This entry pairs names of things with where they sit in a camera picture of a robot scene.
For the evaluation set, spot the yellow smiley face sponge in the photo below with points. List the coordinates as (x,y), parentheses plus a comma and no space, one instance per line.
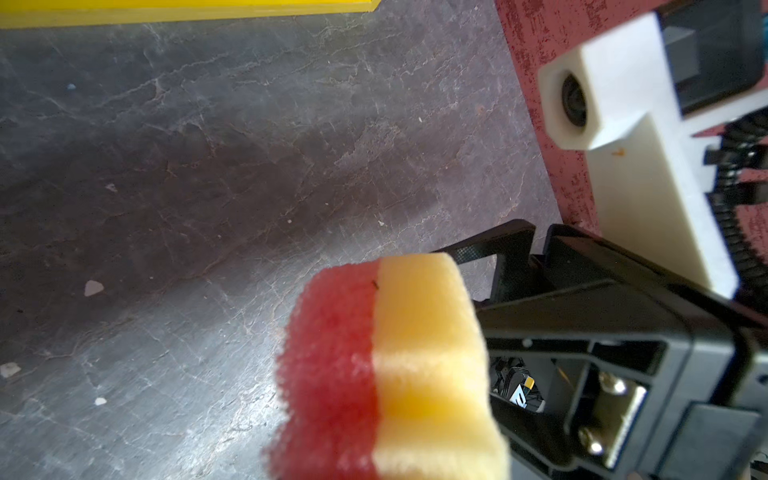
(384,375)

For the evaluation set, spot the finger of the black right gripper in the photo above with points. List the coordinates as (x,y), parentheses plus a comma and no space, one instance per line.
(511,243)
(583,273)

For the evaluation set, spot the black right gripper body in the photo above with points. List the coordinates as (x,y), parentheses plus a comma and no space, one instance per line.
(668,385)

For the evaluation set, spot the yellow shelf pink blue boards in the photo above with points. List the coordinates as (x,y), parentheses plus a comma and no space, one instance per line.
(20,14)

